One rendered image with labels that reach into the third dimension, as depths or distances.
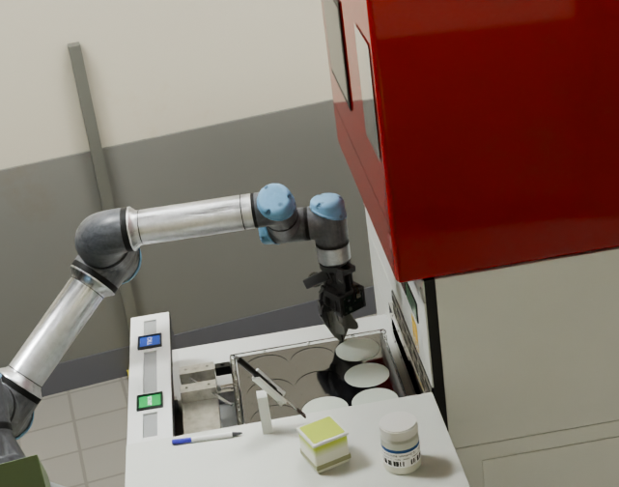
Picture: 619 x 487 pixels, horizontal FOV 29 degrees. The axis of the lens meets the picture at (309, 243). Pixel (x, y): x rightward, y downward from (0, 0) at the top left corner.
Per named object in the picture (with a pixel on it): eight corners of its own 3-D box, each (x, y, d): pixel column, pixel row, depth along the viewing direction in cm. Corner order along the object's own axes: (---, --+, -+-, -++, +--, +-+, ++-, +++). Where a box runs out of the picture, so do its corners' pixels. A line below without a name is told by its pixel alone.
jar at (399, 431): (417, 449, 228) (412, 408, 224) (425, 472, 222) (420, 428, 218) (380, 456, 228) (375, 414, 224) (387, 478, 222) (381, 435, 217)
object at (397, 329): (398, 335, 291) (395, 300, 287) (437, 438, 251) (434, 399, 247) (391, 336, 291) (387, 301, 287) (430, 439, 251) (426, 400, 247)
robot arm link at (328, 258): (308, 243, 270) (337, 232, 274) (311, 262, 272) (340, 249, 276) (328, 253, 265) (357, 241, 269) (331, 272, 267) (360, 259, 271)
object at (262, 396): (290, 420, 243) (281, 363, 237) (292, 431, 239) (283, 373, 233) (260, 425, 242) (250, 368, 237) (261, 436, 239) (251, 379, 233)
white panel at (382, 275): (381, 277, 325) (366, 138, 308) (450, 449, 252) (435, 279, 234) (370, 279, 325) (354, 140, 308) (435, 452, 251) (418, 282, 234)
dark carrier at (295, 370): (381, 334, 283) (381, 332, 283) (410, 414, 252) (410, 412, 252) (237, 358, 281) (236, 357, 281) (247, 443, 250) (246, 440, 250)
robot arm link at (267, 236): (254, 200, 263) (304, 195, 262) (261, 217, 273) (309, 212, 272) (256, 235, 260) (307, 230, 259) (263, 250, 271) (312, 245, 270)
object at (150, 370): (179, 360, 299) (169, 310, 293) (184, 495, 249) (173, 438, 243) (141, 366, 298) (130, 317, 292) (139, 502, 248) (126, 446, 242)
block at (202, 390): (216, 389, 273) (214, 378, 272) (217, 397, 270) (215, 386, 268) (182, 395, 272) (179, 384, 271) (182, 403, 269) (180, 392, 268)
